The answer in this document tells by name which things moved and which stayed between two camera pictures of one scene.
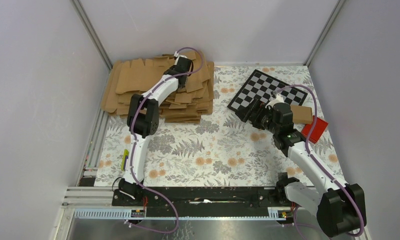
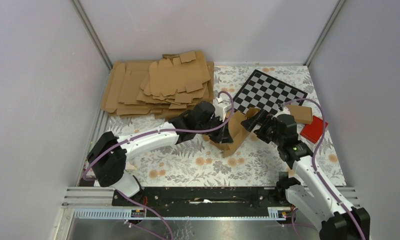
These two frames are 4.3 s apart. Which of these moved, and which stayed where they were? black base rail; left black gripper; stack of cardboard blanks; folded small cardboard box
Moved: left black gripper
Stayed: black base rail; stack of cardboard blanks; folded small cardboard box
